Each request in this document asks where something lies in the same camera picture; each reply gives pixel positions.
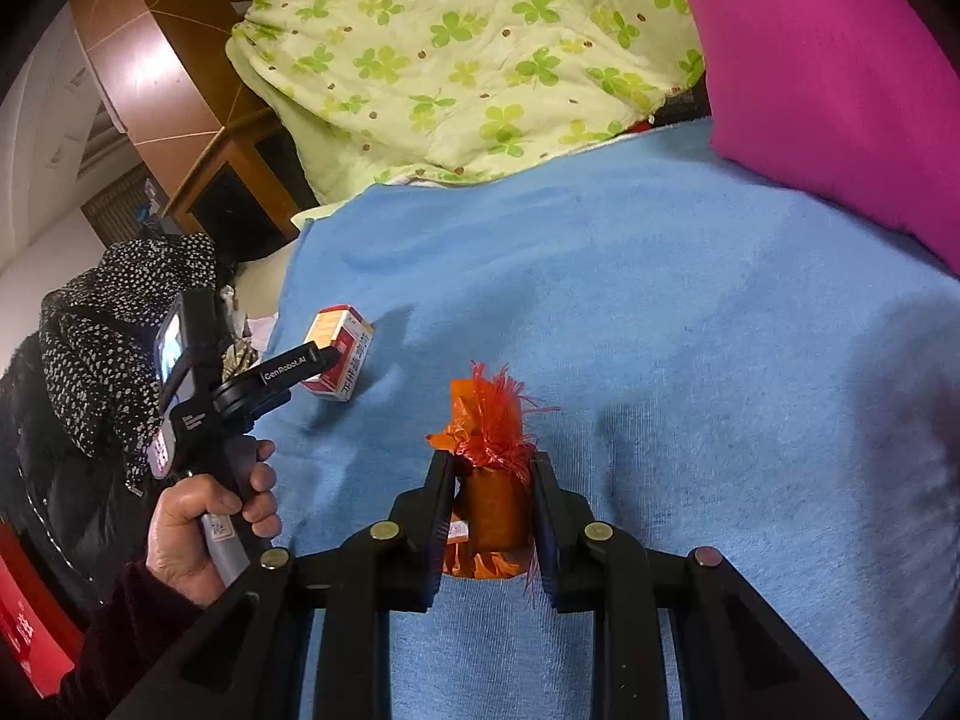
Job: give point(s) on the green clover print quilt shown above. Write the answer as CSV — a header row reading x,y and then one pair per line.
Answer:
x,y
465,52

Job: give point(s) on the orange and white medicine box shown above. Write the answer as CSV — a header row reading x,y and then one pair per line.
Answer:
x,y
341,345

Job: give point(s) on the person's black jacket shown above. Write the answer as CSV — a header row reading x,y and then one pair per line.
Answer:
x,y
45,480

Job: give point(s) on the person's left forearm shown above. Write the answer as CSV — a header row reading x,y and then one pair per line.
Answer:
x,y
127,652

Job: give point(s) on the black white dotted scarf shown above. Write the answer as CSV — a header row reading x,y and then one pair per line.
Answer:
x,y
97,345

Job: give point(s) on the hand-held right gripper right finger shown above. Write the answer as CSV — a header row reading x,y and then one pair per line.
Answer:
x,y
559,547

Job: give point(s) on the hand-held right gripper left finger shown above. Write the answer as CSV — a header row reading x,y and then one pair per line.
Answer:
x,y
427,540

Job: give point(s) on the red carton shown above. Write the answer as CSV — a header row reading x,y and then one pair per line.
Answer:
x,y
22,615

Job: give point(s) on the wooden bedside cabinet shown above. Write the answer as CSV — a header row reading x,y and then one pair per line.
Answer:
x,y
150,75

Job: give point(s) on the person's left hand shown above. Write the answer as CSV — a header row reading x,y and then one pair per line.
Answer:
x,y
180,532

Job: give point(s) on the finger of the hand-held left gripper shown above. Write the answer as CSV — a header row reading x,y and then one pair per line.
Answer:
x,y
277,382

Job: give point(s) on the orange packet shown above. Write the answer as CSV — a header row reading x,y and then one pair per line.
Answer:
x,y
495,502

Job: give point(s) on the blue blanket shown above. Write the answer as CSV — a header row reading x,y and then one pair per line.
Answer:
x,y
712,352

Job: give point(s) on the grey vent grille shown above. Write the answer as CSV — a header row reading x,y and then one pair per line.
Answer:
x,y
112,210

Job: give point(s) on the magenta pillow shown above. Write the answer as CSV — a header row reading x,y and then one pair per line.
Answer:
x,y
825,75

